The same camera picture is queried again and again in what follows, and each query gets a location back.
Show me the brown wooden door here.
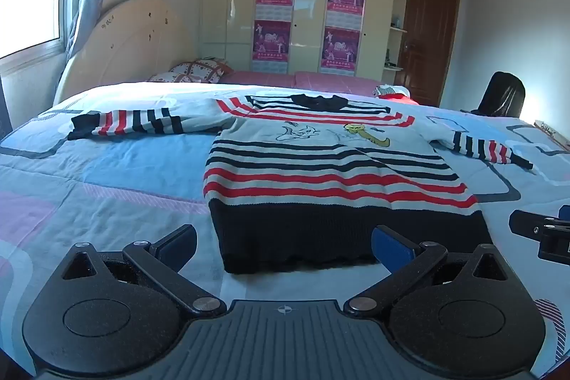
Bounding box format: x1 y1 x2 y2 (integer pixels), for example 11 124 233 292
400 0 461 108

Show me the black office chair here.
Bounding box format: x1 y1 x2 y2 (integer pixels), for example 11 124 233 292
471 71 526 118

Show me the striped knit sweater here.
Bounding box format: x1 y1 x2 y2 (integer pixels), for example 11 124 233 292
68 93 534 275

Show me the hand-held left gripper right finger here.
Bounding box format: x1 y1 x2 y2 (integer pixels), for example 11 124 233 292
345 225 508 315

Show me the cream corner shelf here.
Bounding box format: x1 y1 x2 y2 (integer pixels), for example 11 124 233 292
380 0 413 84

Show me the red and white clothes pile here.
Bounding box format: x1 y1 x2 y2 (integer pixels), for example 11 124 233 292
373 84 417 102

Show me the cream wooden headboard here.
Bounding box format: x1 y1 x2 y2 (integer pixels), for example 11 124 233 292
52 0 197 105

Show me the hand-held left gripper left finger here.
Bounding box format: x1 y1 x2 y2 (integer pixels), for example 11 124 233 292
62 224 228 317

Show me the pink bedsheet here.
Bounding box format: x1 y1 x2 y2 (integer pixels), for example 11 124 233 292
218 71 419 105

